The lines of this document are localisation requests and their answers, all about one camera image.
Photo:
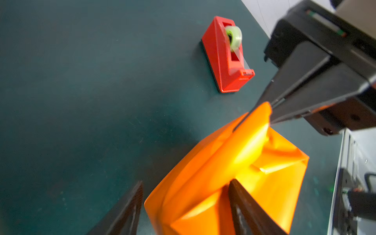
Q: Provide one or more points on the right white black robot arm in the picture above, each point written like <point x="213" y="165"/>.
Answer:
<point x="352" y="11"/>

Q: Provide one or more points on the red tape dispenser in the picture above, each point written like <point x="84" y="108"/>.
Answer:
<point x="222" y="44"/>

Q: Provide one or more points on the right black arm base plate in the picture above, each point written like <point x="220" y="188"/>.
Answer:
<point x="343" y="222"/>

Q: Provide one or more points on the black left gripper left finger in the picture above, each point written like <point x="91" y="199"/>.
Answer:
<point x="123" y="218"/>

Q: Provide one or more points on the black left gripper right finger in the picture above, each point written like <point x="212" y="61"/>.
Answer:
<point x="248" y="216"/>

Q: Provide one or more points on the orange wrapping paper sheet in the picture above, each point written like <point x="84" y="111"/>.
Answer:
<point x="193" y="198"/>

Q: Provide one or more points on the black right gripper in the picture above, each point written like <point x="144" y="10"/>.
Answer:
<point x="326" y="71"/>

